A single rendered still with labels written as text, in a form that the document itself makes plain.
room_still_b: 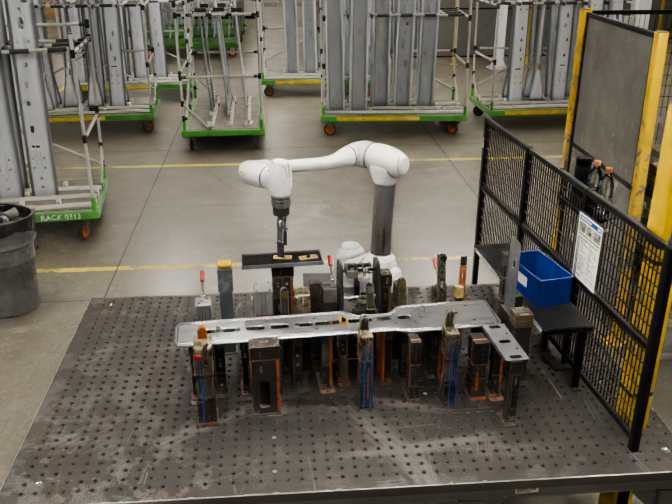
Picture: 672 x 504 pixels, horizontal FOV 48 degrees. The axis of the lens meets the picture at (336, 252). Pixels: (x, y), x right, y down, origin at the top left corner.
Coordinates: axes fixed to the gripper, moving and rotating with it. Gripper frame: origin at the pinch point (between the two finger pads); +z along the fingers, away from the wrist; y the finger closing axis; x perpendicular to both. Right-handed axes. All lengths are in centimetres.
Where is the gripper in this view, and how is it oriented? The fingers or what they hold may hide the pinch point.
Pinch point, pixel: (282, 248)
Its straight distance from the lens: 342.5
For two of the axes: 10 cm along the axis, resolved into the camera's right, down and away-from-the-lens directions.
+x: 10.0, 0.1, -0.3
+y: -0.3, 4.0, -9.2
